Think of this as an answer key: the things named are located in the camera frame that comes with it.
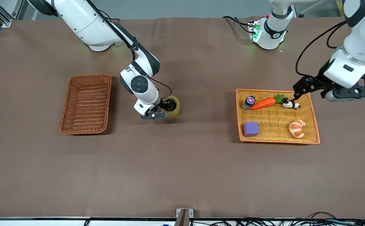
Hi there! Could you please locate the yellowish clear tape roll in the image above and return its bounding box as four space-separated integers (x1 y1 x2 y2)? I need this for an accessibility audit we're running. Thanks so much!
160 95 182 119

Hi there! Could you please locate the orange wicker basket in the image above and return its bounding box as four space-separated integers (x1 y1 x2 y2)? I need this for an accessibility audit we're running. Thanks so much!
235 88 321 145

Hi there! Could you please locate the brown wicker basket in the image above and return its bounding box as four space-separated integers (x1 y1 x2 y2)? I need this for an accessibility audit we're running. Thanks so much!
59 74 112 135

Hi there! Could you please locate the black white panda figure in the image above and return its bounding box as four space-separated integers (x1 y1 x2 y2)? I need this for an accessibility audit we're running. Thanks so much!
282 97 301 110

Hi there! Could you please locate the orange toy carrot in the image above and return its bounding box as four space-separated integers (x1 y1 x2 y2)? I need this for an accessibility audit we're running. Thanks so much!
250 97 276 110

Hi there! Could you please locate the toy croissant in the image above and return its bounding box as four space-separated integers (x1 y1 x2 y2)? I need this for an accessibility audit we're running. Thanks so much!
289 119 306 139

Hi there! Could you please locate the small bottle pink cap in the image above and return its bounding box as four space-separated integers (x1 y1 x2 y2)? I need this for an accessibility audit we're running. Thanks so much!
242 96 256 110

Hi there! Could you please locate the brown table cover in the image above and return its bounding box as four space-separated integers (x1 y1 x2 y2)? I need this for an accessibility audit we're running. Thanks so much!
0 17 365 219

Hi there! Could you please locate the purple cube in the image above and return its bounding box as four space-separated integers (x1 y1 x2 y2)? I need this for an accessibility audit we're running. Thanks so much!
243 121 259 137

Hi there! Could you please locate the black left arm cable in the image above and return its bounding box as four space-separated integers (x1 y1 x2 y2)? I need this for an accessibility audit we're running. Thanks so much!
295 19 349 78

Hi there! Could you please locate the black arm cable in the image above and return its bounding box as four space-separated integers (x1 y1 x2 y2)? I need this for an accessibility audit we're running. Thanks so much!
295 19 349 78
87 0 173 102

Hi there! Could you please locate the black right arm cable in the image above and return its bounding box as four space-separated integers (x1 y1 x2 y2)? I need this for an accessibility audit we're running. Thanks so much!
87 0 173 102

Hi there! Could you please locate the black left base cable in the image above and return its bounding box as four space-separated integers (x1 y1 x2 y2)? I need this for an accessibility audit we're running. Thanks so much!
222 15 253 34

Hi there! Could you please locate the metal table edge bracket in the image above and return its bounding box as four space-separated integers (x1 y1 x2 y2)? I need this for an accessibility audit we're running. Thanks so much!
174 208 194 226

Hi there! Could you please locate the black cable bundle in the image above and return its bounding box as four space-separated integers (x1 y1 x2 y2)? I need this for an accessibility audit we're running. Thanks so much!
189 212 365 226

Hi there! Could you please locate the aluminium frame profile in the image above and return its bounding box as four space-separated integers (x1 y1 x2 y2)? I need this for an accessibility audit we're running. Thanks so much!
0 0 24 29

